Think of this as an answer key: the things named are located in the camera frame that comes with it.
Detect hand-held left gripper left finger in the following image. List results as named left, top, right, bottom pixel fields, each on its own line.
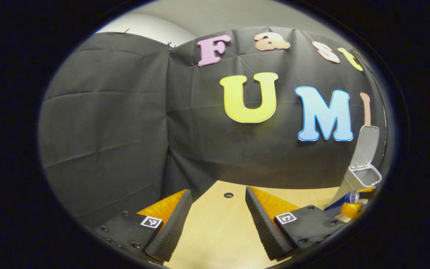
left=95, top=189, right=193, bottom=264

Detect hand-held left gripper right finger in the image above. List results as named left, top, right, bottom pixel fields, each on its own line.
left=245, top=186, right=346, bottom=261

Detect blue pop can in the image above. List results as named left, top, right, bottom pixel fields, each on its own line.
left=325, top=190, right=361, bottom=218

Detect grey desktop garbage bin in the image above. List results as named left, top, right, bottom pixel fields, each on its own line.
left=329, top=125, right=383, bottom=210

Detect wooden desktop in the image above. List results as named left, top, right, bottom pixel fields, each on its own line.
left=163, top=180, right=368, bottom=269

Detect black backdrop cloth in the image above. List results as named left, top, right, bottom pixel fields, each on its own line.
left=38, top=26, right=387, bottom=226

